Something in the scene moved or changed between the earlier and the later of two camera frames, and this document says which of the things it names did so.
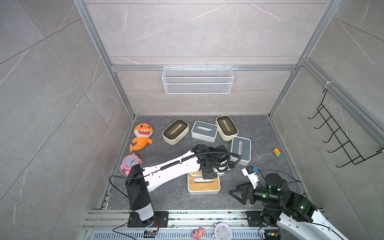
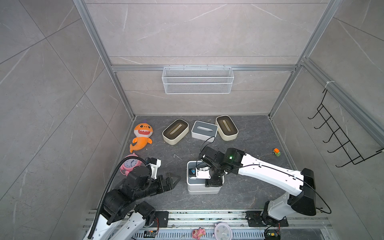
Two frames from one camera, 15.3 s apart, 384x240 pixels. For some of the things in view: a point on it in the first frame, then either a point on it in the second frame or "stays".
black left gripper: x=213 y=176 to x=168 y=185
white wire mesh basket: x=197 y=80 stays
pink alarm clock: x=128 y=162 stays
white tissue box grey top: x=242 y=146 to x=198 y=186
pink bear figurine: x=196 y=233 stays
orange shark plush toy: x=142 y=131 stays
